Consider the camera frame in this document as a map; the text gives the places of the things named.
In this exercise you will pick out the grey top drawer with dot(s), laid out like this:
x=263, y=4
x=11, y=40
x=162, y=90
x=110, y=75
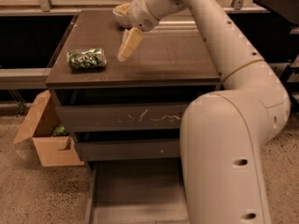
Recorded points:
x=98, y=118

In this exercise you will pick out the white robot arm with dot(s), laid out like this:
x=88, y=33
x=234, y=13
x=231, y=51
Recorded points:
x=222, y=132

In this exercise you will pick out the grey open bottom drawer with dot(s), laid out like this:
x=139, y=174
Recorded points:
x=137, y=192

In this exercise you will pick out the green item in box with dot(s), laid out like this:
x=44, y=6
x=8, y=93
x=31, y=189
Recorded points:
x=60, y=131

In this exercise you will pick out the open cardboard box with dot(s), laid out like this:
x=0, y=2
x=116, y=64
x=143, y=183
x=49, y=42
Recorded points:
x=38, y=126

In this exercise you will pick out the white ceramic bowl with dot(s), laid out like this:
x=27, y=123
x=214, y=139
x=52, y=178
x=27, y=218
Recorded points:
x=123, y=21

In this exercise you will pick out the grey middle drawer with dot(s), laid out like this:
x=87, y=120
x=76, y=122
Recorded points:
x=128, y=150

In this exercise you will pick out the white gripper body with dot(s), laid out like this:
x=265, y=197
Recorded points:
x=139, y=12

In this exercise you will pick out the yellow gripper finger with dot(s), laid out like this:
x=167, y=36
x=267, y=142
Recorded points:
x=122, y=10
x=130, y=41

